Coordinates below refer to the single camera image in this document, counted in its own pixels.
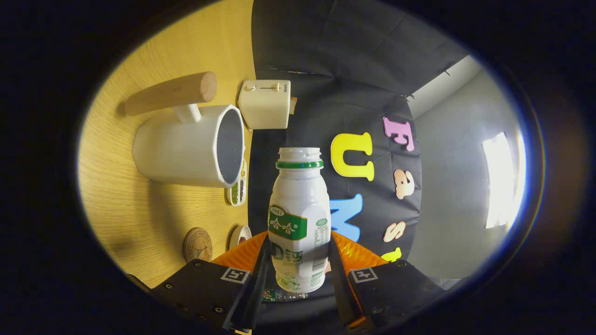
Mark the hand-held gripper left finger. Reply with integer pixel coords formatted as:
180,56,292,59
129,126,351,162
150,231,271,333

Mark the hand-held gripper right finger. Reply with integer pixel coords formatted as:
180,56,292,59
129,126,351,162
328,230,445,332

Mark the round wooden coaster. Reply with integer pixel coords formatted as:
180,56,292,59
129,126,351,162
183,227,213,264

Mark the white juice bottle green label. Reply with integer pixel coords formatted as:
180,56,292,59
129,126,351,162
268,147,332,294

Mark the white cup wooden handle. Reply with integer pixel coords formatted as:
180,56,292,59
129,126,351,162
124,71,246,188

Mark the clear plastic water bottle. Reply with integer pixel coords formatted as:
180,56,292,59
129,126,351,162
262,288,309,303

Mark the round white plate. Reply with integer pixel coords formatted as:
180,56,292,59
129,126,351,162
229,225,252,252

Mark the white divided dish with beans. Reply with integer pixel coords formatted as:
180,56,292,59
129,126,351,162
225,158,248,207

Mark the wooden table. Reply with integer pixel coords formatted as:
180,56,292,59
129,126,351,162
77,0,257,289

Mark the cream toaster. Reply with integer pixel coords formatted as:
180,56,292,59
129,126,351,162
237,80,291,131

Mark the ceiling light panel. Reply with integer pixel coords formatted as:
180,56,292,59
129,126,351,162
482,132,527,229

